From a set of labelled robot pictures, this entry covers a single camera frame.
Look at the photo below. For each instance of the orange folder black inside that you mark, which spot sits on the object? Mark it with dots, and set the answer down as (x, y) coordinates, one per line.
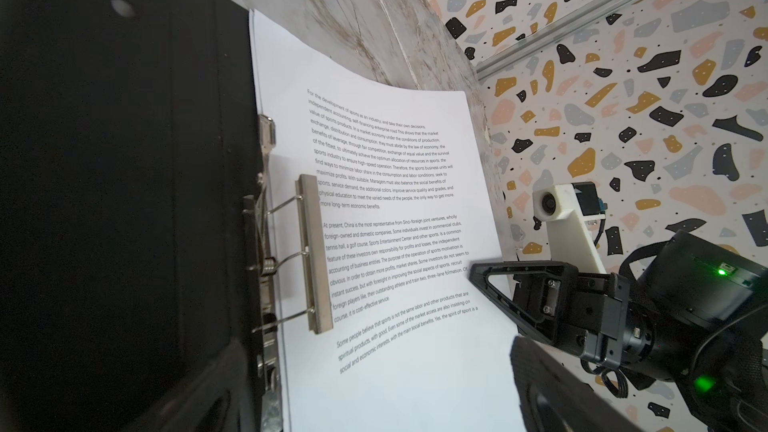
(128, 139)

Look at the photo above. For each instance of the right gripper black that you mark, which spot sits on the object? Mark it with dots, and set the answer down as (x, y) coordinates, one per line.
(588, 316)

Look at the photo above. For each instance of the metal folder clip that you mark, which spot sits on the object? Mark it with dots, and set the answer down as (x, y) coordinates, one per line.
(287, 272)

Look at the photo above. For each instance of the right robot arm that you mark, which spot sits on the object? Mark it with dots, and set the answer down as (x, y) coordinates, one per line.
(684, 311)

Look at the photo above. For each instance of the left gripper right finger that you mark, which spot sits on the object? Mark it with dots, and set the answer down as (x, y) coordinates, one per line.
(553, 399)

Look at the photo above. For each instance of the right corner aluminium profile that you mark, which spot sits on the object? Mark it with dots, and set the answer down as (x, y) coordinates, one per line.
(558, 30)

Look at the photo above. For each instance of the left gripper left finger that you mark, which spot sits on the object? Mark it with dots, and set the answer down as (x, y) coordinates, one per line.
(217, 397)

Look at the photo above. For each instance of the white text paper sheet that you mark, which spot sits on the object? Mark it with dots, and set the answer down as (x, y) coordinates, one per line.
(406, 212)

